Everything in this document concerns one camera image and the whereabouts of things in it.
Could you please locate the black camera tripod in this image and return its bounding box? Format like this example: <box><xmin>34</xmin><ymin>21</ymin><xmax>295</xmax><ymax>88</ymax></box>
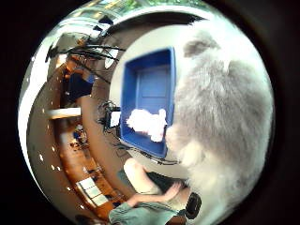
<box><xmin>45</xmin><ymin>37</ymin><xmax>127</xmax><ymax>84</ymax></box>

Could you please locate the black cable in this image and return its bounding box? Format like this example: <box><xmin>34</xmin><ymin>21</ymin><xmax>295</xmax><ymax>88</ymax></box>
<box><xmin>112</xmin><ymin>142</ymin><xmax>182</xmax><ymax>167</ymax></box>

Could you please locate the white fluffy soft toy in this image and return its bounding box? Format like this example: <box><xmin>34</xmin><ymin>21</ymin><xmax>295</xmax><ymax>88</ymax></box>
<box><xmin>126</xmin><ymin>107</ymin><xmax>169</xmax><ymax>143</ymax></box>

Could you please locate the black device with white screen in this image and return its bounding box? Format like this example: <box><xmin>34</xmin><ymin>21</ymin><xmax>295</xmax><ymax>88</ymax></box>
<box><xmin>98</xmin><ymin>101</ymin><xmax>123</xmax><ymax>132</ymax></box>

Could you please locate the grey fluffy soft toy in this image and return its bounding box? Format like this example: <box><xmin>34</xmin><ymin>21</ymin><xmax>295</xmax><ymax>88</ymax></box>
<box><xmin>164</xmin><ymin>19</ymin><xmax>277</xmax><ymax>221</ymax></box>

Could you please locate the blue plastic bin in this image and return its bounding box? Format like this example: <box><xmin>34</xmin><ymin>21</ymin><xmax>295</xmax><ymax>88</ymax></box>
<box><xmin>119</xmin><ymin>46</ymin><xmax>178</xmax><ymax>159</ymax></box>

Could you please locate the white bench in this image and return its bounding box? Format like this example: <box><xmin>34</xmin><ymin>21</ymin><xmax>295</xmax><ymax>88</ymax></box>
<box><xmin>46</xmin><ymin>107</ymin><xmax>83</xmax><ymax>120</ymax></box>

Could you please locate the the person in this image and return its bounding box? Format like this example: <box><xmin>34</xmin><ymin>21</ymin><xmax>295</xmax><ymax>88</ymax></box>
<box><xmin>108</xmin><ymin>157</ymin><xmax>192</xmax><ymax>225</ymax></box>

